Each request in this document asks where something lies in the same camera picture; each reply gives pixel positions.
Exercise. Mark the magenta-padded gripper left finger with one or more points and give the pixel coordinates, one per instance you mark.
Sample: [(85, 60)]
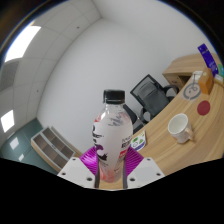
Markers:
[(75, 170)]

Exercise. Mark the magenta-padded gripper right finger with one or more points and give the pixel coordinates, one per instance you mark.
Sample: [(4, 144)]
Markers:
[(146, 171)]

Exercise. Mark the clear black-capped drink bottle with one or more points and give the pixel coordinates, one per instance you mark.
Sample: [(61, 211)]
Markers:
[(113, 133)]

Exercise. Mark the wooden shelf unit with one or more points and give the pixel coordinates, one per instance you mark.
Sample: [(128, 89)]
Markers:
[(50, 143)]

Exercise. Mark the white cup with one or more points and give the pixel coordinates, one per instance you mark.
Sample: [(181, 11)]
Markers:
[(178, 126)]

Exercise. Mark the black mesh office chair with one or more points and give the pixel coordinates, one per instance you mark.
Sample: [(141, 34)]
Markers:
[(151, 93)]

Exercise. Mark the flat round red coaster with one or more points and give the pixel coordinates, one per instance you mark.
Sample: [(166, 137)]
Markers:
[(203, 107)]

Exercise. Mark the wooden box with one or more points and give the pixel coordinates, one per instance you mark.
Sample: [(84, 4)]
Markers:
[(205, 83)]

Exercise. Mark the wooden side desk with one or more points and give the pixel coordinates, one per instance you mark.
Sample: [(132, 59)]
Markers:
[(180, 68)]

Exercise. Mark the white booklet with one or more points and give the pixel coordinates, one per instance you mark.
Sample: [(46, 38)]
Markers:
[(197, 75)]

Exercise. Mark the grey ceiling air vent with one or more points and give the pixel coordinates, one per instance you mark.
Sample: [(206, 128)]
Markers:
[(8, 75)]

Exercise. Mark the purple standing pouch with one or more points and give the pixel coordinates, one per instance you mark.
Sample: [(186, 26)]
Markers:
[(207, 58)]

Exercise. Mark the ceiling lights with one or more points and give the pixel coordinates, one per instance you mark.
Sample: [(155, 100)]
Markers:
[(21, 43)]

